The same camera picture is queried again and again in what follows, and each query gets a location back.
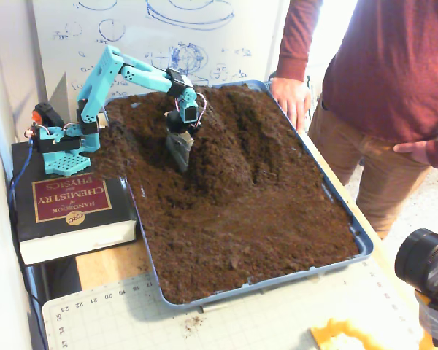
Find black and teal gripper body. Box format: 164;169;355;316
166;105;202;136

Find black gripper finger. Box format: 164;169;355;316
184;125;201;147

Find silver blade gripper finger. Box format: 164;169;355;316
166;131;195;174

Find blue tray of brown soil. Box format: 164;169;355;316
91;83;361;306

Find person's right forearm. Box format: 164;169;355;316
275;0;324;83

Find person's right hand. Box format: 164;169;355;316
269;77;312;133

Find person's left hand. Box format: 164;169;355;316
392;141;434;167

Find whiteboard with blue drawings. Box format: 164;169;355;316
31;0;289;106

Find black chemistry handbook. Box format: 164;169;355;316
10;138;139;265

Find black servo with orange disc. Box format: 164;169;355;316
31;103;65;128

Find grey metal strip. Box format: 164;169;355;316
199;301;238;314

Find spilled soil crumbs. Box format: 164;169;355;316
184;316;206;333

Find grey gridded cutting mat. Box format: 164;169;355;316
42;254;424;350

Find blue plastic tray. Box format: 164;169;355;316
102;79;374;311

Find person in maroon shirt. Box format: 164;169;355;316
275;0;438;240

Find yellow printed plastic part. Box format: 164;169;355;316
310;316;435;350

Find blue cable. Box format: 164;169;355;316
7;144;36;205

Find black cable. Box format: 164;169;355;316
7;174;48;350

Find black camera lens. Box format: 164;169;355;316
393;227;438;292

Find grey camera mount block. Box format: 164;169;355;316
414;280;438;349

